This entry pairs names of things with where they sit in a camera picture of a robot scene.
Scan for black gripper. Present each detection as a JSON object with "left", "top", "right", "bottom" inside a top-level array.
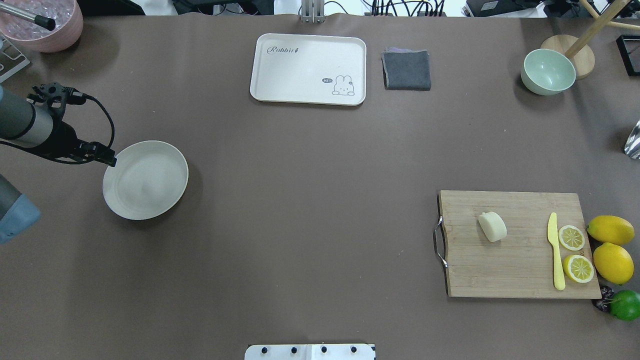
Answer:
[{"left": 27, "top": 82, "right": 117, "bottom": 167}]

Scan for round cream plate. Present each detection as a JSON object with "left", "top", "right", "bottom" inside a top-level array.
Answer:
[{"left": 102, "top": 140, "right": 189, "bottom": 221}]

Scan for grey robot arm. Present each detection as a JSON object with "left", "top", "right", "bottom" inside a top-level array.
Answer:
[{"left": 0, "top": 82, "right": 117, "bottom": 244}]

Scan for cream rabbit print tray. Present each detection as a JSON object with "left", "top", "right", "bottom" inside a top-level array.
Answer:
[{"left": 249, "top": 33, "right": 367, "bottom": 106}]

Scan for metal rod black tip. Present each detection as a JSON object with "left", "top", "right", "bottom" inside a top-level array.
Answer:
[{"left": 0, "top": 1, "right": 57, "bottom": 31}]

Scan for pink bowl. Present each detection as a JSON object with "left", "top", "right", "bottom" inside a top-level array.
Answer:
[{"left": 1, "top": 0, "right": 83, "bottom": 53}]

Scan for folded grey cloth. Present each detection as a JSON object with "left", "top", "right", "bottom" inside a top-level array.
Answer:
[{"left": 381, "top": 47, "right": 432, "bottom": 91}]

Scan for wooden cutting board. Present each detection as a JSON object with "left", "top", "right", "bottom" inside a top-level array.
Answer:
[{"left": 433, "top": 190, "right": 601, "bottom": 299}]

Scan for pale green bowl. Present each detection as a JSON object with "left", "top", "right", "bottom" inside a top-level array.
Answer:
[{"left": 520, "top": 48, "right": 577, "bottom": 96}]

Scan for yellow plastic knife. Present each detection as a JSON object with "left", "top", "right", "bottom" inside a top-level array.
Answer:
[{"left": 546, "top": 212, "right": 566, "bottom": 291}]

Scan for upper lemon half slice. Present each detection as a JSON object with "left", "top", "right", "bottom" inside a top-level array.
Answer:
[{"left": 558, "top": 225, "right": 587, "bottom": 251}]

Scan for lemon half slice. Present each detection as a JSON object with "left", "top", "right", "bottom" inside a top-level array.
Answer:
[
  {"left": 558, "top": 225, "right": 587, "bottom": 251},
  {"left": 562, "top": 254, "right": 595, "bottom": 284}
]

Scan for wooden stand with base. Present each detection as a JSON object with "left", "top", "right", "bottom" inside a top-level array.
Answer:
[{"left": 541, "top": 0, "right": 639, "bottom": 80}]

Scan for lower lemon half slice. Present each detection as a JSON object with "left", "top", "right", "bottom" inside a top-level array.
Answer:
[{"left": 562, "top": 254, "right": 595, "bottom": 284}]

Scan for upper whole yellow lemon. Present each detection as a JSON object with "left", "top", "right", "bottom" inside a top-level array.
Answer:
[{"left": 586, "top": 215, "right": 635, "bottom": 246}]

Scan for whole yellow lemon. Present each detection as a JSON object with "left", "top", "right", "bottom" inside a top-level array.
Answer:
[
  {"left": 586, "top": 215, "right": 635, "bottom": 246},
  {"left": 593, "top": 243, "right": 634, "bottom": 285}
]

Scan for dark purple grapes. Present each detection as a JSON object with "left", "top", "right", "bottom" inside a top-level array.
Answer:
[{"left": 591, "top": 285, "right": 615, "bottom": 313}]

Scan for lower whole yellow lemon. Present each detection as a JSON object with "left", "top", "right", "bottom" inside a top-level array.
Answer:
[{"left": 593, "top": 243, "right": 634, "bottom": 285}]

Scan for shiny metal object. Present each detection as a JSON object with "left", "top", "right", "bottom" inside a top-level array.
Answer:
[{"left": 622, "top": 120, "right": 640, "bottom": 160}]

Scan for black framed box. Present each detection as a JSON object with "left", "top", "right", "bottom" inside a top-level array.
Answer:
[{"left": 615, "top": 34, "right": 640, "bottom": 76}]

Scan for green lime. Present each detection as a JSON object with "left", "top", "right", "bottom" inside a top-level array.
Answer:
[{"left": 610, "top": 290, "right": 640, "bottom": 321}]

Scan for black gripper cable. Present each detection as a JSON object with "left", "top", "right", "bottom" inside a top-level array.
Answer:
[{"left": 0, "top": 92, "right": 116, "bottom": 165}]

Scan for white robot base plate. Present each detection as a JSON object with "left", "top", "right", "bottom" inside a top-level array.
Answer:
[{"left": 244, "top": 342, "right": 377, "bottom": 360}]

